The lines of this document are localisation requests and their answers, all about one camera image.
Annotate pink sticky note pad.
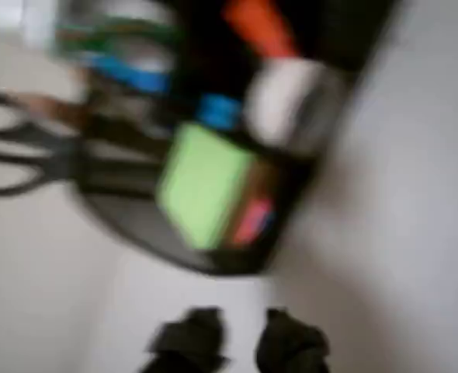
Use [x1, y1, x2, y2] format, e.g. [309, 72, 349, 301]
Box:
[231, 198, 276, 246]

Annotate small blue block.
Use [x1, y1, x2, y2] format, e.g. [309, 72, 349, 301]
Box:
[196, 94, 242, 130]

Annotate black handled scissors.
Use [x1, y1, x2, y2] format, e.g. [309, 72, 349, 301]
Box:
[0, 91, 168, 197]

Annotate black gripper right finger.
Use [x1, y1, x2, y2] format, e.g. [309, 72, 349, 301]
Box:
[255, 307, 331, 373]

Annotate orange marker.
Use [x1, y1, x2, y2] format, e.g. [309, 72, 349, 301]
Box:
[220, 0, 298, 59]

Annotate green sticky note pad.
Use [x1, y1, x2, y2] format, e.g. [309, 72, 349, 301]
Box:
[154, 122, 257, 252]

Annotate black mesh desk organizer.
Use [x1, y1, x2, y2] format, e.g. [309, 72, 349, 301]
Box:
[69, 0, 404, 277]

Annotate white tape roll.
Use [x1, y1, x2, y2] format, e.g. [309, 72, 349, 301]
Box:
[246, 58, 335, 147]

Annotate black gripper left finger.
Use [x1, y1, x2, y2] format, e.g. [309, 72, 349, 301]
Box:
[141, 306, 230, 373]

